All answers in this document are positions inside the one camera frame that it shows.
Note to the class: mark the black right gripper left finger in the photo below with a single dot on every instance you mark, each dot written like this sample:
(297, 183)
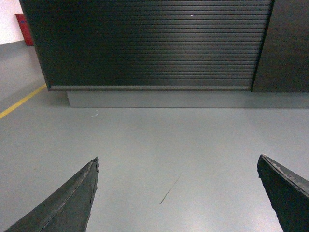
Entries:
(68, 209)

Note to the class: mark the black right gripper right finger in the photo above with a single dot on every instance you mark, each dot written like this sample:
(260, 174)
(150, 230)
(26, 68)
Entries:
(288, 194)

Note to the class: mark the black checkout counter cabinet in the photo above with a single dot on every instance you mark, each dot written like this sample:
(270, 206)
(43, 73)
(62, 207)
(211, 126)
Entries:
(173, 53)

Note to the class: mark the red fire extinguisher box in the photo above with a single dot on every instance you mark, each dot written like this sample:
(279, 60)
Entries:
(24, 29)

